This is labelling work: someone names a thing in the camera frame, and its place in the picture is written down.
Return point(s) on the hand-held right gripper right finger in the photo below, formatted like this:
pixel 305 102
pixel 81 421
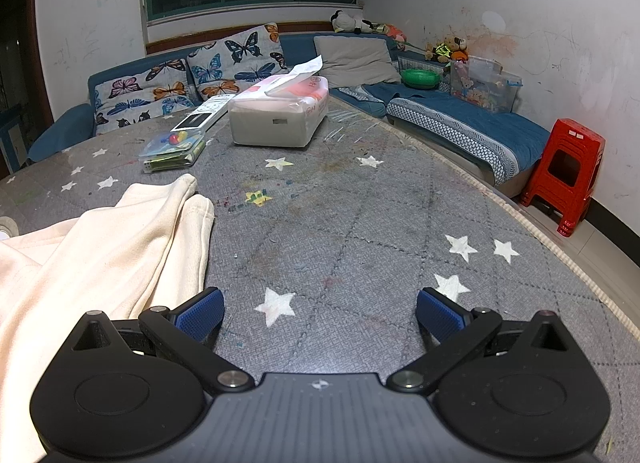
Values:
pixel 437 315

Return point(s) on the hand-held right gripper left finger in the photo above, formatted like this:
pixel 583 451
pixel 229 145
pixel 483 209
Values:
pixel 202 315

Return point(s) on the cream sweatshirt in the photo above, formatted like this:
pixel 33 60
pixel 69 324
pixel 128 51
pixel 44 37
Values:
pixel 100 253

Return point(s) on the grey star-print tablecloth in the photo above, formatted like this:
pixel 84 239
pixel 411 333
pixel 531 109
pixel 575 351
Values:
pixel 350 223

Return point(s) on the clear plastic toy box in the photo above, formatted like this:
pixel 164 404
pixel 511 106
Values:
pixel 172 150

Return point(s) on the blue patterned sofa cover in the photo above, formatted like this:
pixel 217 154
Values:
pixel 465 128

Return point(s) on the red plastic stool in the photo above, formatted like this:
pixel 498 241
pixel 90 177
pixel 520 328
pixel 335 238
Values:
pixel 565 168

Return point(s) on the white remote control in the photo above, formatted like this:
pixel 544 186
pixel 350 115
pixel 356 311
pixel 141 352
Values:
pixel 200 115

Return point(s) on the wide butterfly cushion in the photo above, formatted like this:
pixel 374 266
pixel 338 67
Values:
pixel 145 93

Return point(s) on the blue sofa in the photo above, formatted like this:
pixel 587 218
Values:
pixel 60 133

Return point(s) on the clear storage box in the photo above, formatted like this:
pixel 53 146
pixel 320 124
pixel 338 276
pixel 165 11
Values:
pixel 480 83

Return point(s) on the green bowl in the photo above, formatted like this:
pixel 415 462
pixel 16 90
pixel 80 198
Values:
pixel 420 77

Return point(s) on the pink tissue pack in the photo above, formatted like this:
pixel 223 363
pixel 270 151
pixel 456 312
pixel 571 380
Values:
pixel 300 88

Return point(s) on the square butterfly cushion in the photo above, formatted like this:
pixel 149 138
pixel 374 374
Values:
pixel 235 60

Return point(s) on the brown plush toy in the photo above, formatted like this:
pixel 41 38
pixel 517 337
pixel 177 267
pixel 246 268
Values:
pixel 445 48

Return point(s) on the grey cushion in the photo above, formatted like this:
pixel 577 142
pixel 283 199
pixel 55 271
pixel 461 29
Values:
pixel 355 60

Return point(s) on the pink orange plush toy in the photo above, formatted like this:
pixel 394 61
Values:
pixel 395 33

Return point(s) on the black and white plush toy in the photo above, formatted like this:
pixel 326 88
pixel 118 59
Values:
pixel 345 20

